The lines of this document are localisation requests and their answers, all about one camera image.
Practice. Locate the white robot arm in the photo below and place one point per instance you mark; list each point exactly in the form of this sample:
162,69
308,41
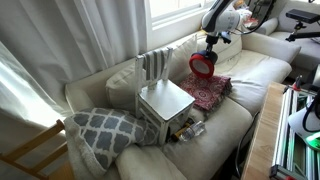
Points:
223,18

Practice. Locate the grey striped cloth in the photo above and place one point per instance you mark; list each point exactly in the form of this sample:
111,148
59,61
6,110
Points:
155,65

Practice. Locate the beige sofa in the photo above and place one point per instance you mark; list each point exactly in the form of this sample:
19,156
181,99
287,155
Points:
206,146

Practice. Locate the grey white curtain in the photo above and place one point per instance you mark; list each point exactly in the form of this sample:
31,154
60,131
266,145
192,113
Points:
83,33

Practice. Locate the black hat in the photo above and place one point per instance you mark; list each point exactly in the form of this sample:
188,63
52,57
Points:
210,56

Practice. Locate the brown wooden chair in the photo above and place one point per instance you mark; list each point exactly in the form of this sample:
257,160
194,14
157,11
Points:
33,150

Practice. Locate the aluminium frame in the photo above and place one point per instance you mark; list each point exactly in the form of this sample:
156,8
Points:
293,143

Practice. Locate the red patterned blanket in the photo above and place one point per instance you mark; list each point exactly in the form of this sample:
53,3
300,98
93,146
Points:
206,90

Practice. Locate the black camera stand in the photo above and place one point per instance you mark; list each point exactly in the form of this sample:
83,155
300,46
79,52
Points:
305,33

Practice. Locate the grey white patterned pillow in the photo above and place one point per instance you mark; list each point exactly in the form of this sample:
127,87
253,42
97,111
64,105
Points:
106,133

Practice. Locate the clear plastic bottle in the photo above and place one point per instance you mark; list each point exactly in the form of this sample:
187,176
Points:
193,131

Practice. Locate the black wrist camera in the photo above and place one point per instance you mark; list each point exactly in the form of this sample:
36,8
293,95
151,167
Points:
226,36

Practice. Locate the light wooden table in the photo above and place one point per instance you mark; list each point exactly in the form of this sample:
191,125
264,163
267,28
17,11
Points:
263,133

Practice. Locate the red black clamp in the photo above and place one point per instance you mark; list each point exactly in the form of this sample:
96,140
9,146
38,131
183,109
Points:
297,83

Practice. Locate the sheer white curtain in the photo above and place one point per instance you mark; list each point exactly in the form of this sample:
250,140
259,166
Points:
20,90

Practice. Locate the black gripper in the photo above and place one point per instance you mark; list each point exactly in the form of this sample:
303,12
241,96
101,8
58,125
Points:
212,43

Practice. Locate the orange red hat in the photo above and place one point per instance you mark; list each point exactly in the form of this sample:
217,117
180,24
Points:
201,66

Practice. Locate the yellow brown bottle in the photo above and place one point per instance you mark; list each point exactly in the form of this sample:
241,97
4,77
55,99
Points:
178,133

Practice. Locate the colourful clutter pile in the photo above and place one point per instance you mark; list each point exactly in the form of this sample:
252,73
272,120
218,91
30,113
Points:
245,13

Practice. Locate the black stereo camera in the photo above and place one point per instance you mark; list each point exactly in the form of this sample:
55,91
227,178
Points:
303,15

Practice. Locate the white framed window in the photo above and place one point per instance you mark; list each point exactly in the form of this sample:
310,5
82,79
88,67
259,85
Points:
173,10

